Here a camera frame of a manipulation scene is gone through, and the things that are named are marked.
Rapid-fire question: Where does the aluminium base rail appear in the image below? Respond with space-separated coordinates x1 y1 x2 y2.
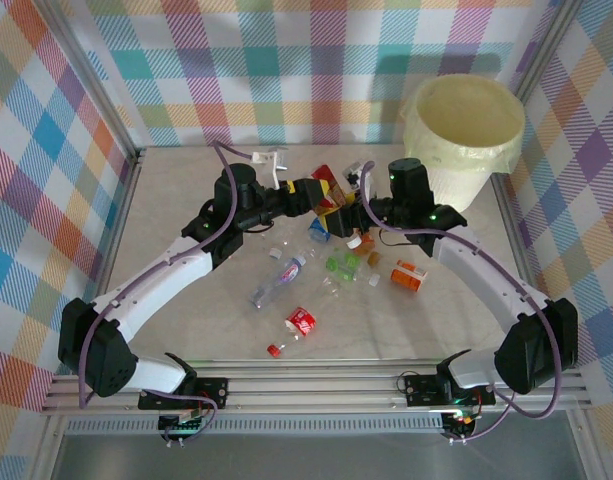
40 357 593 416

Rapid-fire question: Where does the aluminium frame post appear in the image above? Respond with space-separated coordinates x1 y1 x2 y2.
513 0 587 104
33 0 147 169

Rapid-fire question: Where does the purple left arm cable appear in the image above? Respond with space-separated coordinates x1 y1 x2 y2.
78 141 255 446

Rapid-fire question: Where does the green left controller board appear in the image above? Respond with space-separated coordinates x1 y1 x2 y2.
157 413 210 449

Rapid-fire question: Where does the green right controller board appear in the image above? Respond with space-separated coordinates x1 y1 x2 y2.
441 409 482 444

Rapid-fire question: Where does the green controller board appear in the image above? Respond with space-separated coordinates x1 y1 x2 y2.
441 409 482 444
157 413 210 449

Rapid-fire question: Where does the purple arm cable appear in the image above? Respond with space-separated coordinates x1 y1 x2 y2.
358 160 565 445
78 141 255 446

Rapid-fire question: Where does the cream waste bin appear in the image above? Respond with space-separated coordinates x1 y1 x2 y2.
401 73 527 176

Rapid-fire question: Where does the clear bottle with green label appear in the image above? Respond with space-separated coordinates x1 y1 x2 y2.
324 252 382 289

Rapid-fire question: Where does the orange juice bottle yellow label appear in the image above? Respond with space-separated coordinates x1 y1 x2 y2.
310 163 361 214

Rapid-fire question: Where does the perforated grey cable duct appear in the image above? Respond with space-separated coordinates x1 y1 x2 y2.
65 417 447 436

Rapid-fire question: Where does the aluminium table side rail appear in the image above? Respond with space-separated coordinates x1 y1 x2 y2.
489 173 540 289
33 147 147 480

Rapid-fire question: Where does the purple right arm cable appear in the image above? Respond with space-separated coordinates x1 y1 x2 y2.
358 160 565 445

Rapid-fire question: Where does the clear bottle with purple label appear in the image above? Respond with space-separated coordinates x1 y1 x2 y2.
249 252 309 310

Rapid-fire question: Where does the clear bottle with red label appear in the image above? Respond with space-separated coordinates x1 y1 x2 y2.
265 282 342 359

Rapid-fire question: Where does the clear bottle with blue label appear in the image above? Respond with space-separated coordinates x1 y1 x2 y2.
268 217 333 261

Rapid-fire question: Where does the white ribbed bin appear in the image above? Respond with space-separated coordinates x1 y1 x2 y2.
425 162 495 211

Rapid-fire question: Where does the orange bottle with white label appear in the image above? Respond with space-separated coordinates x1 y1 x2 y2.
389 258 429 294

